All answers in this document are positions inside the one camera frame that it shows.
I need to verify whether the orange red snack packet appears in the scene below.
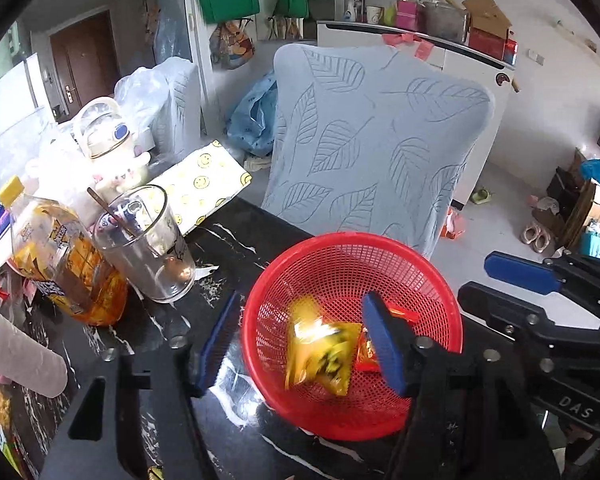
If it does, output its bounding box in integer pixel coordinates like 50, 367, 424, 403
355, 305, 422, 374

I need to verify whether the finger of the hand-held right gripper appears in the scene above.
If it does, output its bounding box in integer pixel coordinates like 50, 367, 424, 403
484, 250, 600, 311
457, 282, 600, 343

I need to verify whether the white paper roll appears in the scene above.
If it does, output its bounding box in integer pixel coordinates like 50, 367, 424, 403
0, 305, 69, 399

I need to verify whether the smiley print box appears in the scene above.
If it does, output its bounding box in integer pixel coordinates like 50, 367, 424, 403
147, 140, 253, 236

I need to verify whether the glass cup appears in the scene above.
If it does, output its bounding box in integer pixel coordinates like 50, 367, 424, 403
92, 185, 197, 304

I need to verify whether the orange plastic bag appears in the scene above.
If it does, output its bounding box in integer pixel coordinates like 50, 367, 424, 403
440, 207, 466, 239

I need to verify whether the grey container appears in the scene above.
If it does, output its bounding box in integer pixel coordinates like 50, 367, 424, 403
420, 0, 471, 44

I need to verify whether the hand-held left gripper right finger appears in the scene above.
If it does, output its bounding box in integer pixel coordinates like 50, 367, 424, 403
362, 292, 563, 480

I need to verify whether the cartoon print bag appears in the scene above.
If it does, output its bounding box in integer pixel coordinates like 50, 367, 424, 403
209, 19, 256, 70

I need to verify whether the pink ribbon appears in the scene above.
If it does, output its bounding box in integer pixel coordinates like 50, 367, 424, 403
382, 32, 435, 59

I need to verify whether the bubble wrap roll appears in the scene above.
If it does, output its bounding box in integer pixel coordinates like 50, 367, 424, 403
152, 0, 193, 63

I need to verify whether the blue plastic bag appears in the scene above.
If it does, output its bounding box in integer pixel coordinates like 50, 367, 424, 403
225, 72, 280, 157

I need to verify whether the yellow snack packet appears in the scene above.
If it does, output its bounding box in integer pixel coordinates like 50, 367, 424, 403
284, 296, 364, 399

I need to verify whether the open cardboard box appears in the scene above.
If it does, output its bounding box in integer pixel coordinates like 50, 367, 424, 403
462, 0, 514, 39

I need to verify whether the crinkled clear plastic bag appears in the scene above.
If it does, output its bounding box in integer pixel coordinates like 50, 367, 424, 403
0, 120, 81, 186

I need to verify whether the pink box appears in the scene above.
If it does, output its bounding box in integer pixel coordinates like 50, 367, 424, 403
396, 0, 421, 32

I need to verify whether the white refrigerator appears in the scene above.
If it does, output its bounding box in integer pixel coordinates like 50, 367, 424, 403
0, 52, 56, 171

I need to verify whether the chair with leaf-patterned cover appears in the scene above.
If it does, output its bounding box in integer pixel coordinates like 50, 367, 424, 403
260, 42, 496, 261
150, 57, 202, 161

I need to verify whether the cooking oil bottle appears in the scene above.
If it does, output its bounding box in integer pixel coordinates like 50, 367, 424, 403
0, 176, 129, 327

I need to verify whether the red plastic basket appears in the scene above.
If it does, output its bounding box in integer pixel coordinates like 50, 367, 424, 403
242, 232, 464, 442

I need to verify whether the white plush toy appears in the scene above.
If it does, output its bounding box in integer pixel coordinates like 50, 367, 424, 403
87, 152, 152, 197

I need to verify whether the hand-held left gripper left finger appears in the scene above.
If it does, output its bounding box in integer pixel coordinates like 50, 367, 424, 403
40, 290, 244, 480

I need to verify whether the brown door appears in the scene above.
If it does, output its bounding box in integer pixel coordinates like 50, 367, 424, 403
49, 10, 122, 123

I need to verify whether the large cardboard box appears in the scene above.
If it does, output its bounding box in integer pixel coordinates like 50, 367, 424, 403
562, 180, 600, 261

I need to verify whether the long metal spoon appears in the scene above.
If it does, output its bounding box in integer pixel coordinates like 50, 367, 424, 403
86, 187, 193, 283

